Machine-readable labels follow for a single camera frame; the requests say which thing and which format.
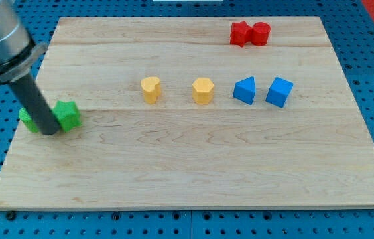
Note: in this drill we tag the green star block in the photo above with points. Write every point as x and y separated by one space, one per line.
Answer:
68 115

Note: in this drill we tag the blue cube block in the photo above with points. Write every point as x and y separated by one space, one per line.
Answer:
279 92

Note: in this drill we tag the blue triangle block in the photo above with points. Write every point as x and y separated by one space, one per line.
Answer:
245 90

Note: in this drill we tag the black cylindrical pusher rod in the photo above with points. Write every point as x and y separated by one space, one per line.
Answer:
31 98

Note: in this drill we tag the wooden board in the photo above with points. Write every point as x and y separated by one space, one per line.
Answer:
175 154

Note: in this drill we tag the yellow heart block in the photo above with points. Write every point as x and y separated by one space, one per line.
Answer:
151 89

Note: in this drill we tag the yellow hexagon block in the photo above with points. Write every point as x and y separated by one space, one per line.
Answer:
203 90

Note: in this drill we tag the red cylinder block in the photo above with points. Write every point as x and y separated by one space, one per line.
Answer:
260 33

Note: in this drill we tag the red star block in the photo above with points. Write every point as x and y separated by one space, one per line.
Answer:
240 33

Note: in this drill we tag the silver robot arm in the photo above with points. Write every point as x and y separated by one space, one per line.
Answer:
18 52

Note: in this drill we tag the green round block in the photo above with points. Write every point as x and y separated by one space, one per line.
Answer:
27 121

